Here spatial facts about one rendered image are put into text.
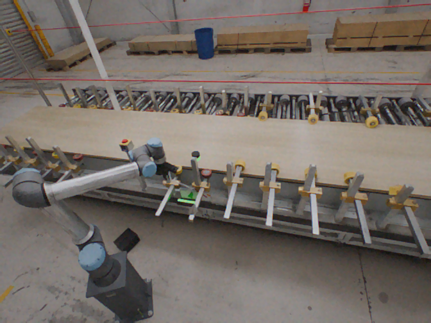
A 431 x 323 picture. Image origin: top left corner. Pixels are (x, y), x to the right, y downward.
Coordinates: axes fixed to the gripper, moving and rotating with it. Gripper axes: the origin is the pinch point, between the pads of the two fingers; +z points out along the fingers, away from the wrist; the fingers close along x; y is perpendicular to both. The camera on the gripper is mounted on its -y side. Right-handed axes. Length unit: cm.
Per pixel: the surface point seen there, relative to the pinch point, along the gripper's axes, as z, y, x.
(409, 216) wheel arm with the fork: -1, -147, 2
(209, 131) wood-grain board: 5, -10, -74
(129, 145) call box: -24.3, 28.7, -7.5
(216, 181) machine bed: 25.4, -26.9, -28.0
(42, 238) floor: 95, 166, 29
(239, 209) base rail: 26, -51, -4
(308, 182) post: -9, -93, -6
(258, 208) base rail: 25, -65, -6
